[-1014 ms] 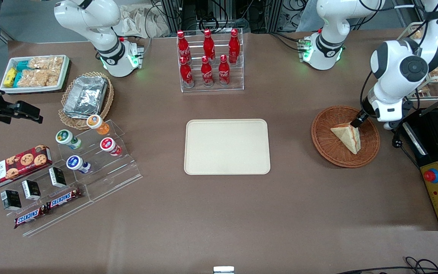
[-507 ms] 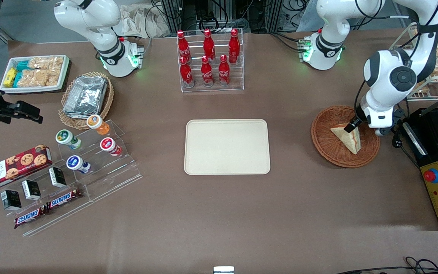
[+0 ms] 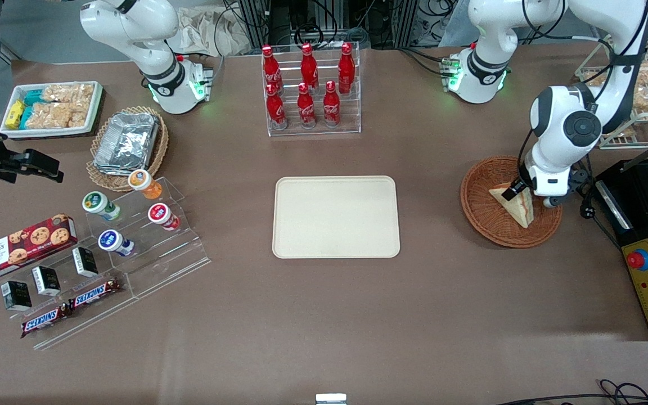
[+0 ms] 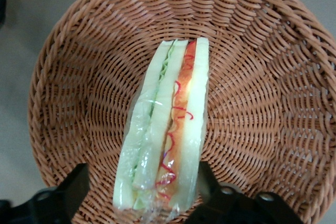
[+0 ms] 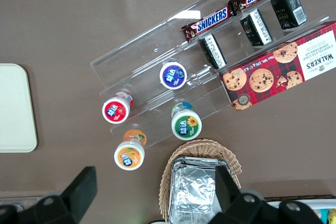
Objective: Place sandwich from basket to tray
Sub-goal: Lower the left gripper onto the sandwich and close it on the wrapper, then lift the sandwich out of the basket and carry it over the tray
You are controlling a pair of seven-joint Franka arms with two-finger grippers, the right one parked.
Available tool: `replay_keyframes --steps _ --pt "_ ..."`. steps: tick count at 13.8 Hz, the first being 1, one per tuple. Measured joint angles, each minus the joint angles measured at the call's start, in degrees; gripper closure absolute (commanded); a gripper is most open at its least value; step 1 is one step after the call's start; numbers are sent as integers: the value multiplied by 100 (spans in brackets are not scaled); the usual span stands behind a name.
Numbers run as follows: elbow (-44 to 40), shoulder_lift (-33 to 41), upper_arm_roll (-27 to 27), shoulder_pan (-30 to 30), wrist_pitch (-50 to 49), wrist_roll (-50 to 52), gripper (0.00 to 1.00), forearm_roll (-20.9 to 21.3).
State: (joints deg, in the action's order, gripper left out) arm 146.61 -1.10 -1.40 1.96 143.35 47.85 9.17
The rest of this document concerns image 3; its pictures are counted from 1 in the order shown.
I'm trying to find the triangular white bread sandwich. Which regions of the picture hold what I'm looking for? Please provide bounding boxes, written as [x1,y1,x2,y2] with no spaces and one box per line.
[488,181,534,229]

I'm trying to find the round brown wicker basket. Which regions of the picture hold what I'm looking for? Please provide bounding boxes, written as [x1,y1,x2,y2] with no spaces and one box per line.
[460,155,563,249]

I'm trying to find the oval tan wicker basket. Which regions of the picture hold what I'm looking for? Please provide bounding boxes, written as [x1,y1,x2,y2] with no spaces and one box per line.
[85,105,170,193]

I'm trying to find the white rectangular snack tray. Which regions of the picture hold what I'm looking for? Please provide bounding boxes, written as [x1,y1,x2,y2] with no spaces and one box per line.
[0,80,104,140]

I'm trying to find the beige rectangular tray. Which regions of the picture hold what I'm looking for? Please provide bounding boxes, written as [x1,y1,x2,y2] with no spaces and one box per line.
[272,175,401,259]

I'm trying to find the yellow snack packet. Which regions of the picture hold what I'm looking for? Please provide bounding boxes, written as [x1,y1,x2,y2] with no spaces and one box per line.
[5,100,26,130]

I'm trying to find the clear bag of rice crackers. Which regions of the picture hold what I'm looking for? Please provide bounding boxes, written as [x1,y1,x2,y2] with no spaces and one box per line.
[25,102,89,129]
[42,83,95,104]

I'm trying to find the green lid yogurt bottle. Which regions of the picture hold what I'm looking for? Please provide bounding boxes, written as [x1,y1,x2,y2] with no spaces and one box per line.
[82,191,122,222]

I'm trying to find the red Walkers cookie box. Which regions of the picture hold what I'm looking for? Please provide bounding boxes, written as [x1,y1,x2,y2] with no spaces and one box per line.
[0,213,78,284]

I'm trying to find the silver foil containers stack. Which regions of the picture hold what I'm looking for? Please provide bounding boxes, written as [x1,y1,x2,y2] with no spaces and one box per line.
[93,112,160,176]

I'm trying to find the black machine with yellow panel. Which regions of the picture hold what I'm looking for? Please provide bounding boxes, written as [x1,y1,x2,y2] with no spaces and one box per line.
[593,132,648,343]

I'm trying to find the orange lid yogurt bottle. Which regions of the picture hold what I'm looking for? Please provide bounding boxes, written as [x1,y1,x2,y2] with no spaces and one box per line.
[128,169,163,201]

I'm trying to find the blue lid yogurt bottle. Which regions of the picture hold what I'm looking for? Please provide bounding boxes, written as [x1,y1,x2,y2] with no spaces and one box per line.
[97,229,135,258]

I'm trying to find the small black box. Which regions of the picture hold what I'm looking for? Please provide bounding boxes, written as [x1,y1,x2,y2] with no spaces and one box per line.
[1,280,33,312]
[71,246,100,278]
[31,265,62,298]

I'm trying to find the red emergency stop button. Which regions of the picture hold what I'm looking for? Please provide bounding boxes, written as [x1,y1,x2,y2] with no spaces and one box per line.
[626,248,648,272]

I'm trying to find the red lid yogurt bottle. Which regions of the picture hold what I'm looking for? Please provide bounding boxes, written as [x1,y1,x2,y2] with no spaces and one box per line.
[147,203,181,232]

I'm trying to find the Snickers chocolate bar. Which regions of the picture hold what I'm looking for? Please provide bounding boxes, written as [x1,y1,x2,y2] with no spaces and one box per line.
[20,305,73,339]
[67,277,124,312]

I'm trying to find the clear acrylic stepped stand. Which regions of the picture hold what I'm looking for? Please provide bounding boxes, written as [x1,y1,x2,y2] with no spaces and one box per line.
[84,177,212,299]
[0,242,140,351]

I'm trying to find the red cola bottle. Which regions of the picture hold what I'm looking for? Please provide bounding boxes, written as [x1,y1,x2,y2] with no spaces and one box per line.
[261,45,284,93]
[322,80,341,128]
[296,83,317,129]
[300,43,320,93]
[337,42,356,95]
[265,83,289,131]

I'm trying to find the clear acrylic bottle rack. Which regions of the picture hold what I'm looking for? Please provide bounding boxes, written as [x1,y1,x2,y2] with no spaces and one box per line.
[260,42,362,138]

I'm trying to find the crumpled beige plastic bag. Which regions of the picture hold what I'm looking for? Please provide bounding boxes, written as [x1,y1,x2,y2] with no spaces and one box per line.
[165,6,253,57]

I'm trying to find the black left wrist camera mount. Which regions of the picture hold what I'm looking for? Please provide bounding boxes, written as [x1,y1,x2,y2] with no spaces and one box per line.
[569,168,590,196]

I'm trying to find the black power plug with cable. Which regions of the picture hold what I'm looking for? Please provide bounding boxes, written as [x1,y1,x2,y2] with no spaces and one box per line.
[574,169,623,248]

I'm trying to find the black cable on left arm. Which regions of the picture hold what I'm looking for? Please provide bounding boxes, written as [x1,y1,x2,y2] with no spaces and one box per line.
[517,0,648,182]

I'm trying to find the black cables at arm base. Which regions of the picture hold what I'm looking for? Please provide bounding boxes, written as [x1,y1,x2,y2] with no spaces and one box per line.
[396,46,455,78]

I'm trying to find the black cable on table edge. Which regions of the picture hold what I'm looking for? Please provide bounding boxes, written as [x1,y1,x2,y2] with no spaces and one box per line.
[496,379,648,405]

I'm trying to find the black metal frame rack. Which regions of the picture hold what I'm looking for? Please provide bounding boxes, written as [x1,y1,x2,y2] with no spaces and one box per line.
[233,0,471,49]

